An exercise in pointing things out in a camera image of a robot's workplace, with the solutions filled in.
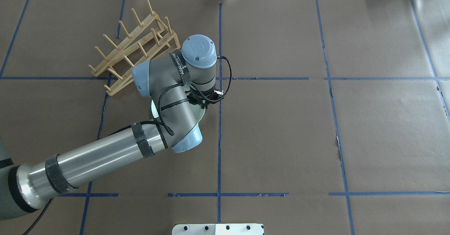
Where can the wooden plate rack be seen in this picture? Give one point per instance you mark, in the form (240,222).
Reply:
(152,38)

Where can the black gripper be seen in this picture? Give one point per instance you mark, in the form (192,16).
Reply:
(197,99)

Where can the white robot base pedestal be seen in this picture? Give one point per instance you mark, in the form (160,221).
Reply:
(219,229)

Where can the light green plate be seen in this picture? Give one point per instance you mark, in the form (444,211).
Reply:
(197,111)

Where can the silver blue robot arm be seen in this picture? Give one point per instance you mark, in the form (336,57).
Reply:
(174,82)

